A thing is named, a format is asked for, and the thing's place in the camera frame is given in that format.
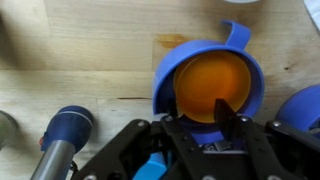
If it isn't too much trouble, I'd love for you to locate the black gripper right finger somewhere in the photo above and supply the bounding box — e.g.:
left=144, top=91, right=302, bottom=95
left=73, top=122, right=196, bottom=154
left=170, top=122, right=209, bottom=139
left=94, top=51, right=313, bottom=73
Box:
left=214, top=99, right=237, bottom=134

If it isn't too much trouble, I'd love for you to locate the orange plastic bowl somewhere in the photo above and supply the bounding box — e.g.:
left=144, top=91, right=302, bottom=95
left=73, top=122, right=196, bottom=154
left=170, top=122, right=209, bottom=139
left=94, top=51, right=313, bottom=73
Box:
left=173, top=51, right=251, bottom=123

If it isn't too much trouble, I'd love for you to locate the clear plastic container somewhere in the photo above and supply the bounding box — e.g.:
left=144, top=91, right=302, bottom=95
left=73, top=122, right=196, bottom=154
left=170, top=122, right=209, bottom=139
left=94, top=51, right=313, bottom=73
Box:
left=224, top=0, right=259, bottom=4

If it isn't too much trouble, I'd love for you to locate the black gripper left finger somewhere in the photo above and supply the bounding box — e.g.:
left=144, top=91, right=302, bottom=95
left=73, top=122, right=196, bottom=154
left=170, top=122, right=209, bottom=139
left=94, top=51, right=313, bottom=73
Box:
left=166, top=99, right=178, bottom=121

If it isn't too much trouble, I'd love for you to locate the white paper napkin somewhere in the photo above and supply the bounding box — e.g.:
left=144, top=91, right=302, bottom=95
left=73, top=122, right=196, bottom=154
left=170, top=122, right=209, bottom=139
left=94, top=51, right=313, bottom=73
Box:
left=303, top=0, right=320, bottom=32

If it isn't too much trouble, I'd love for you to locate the blue bowl with handle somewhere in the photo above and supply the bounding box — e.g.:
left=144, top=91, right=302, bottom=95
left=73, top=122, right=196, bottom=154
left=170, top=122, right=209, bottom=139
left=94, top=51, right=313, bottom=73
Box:
left=152, top=20, right=264, bottom=144

